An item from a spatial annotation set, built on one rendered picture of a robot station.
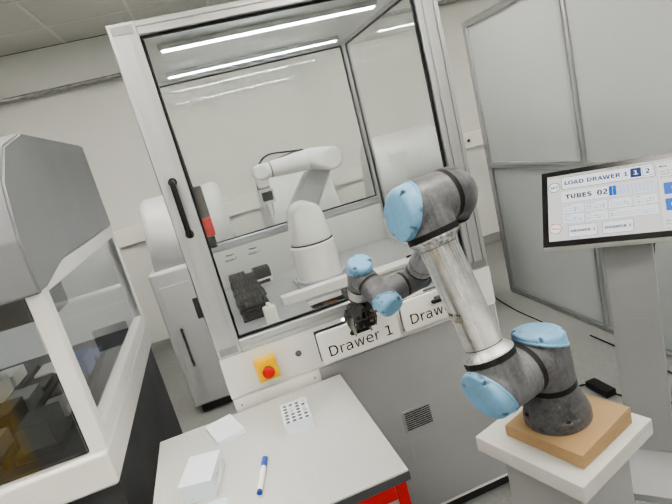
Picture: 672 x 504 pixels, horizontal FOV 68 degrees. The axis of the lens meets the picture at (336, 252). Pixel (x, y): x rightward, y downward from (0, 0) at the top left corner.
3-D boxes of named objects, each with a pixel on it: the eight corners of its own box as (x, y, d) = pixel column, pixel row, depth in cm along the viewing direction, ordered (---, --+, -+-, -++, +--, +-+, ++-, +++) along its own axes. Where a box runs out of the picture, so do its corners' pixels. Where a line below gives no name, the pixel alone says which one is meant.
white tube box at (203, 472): (217, 497, 126) (210, 479, 125) (183, 505, 126) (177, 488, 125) (225, 464, 139) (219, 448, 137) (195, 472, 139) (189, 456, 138)
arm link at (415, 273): (473, 144, 114) (413, 263, 154) (437, 158, 110) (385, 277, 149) (508, 178, 110) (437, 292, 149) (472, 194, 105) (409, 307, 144)
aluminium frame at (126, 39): (489, 265, 185) (430, -38, 161) (218, 361, 163) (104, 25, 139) (391, 233, 275) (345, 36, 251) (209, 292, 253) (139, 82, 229)
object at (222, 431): (246, 432, 152) (244, 427, 152) (219, 447, 148) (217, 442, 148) (231, 417, 163) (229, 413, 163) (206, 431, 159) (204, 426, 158)
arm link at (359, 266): (357, 277, 138) (340, 259, 143) (358, 301, 146) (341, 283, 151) (380, 264, 141) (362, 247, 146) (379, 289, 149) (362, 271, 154)
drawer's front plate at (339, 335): (401, 336, 176) (394, 307, 173) (324, 365, 169) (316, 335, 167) (399, 334, 177) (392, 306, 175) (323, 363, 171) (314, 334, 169)
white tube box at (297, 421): (315, 426, 145) (311, 415, 145) (287, 437, 144) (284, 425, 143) (308, 406, 157) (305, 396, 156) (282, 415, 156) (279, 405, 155)
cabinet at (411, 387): (533, 478, 206) (499, 300, 188) (297, 590, 184) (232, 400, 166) (429, 384, 297) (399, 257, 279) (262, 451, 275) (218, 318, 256)
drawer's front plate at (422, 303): (476, 306, 184) (471, 278, 182) (405, 332, 178) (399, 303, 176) (474, 304, 186) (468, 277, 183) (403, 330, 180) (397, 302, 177)
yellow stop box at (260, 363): (281, 376, 164) (275, 357, 163) (260, 384, 163) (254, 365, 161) (279, 370, 169) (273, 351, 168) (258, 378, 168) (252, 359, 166)
